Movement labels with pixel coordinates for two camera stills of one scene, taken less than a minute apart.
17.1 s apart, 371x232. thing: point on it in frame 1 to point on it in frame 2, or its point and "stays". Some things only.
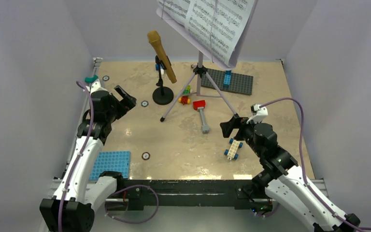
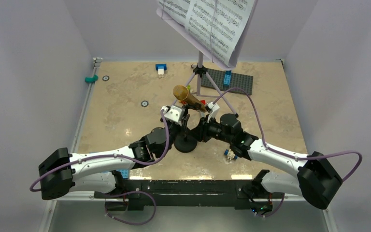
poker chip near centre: (144, 104) stays
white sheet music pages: (221, 25) stays
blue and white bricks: (162, 69) stays
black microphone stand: (162, 95) to (185, 143)
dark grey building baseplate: (239, 83) stays
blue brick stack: (227, 79) stays
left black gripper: (129, 101) to (184, 124)
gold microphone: (154, 37) to (181, 92)
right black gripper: (235, 122) to (200, 132)
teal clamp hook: (92, 79) stays
